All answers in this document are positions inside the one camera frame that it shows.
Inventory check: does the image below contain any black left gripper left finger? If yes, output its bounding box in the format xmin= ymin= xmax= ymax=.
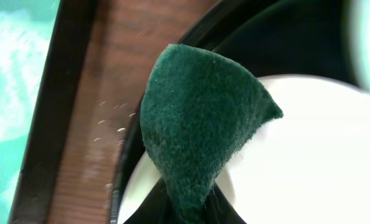
xmin=124 ymin=179 xmax=173 ymax=224

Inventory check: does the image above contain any green yellow scrub sponge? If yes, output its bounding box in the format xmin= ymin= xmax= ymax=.
xmin=140 ymin=44 xmax=283 ymax=223

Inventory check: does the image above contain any round black serving tray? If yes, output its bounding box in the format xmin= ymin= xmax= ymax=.
xmin=108 ymin=1 xmax=358 ymax=223

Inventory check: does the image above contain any white plate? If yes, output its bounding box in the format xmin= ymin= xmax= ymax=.
xmin=124 ymin=75 xmax=370 ymax=223

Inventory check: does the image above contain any black rectangular water tray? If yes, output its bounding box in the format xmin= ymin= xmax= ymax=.
xmin=0 ymin=0 xmax=97 ymax=223

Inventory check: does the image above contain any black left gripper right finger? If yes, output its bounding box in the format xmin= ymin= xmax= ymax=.
xmin=204 ymin=184 xmax=246 ymax=224

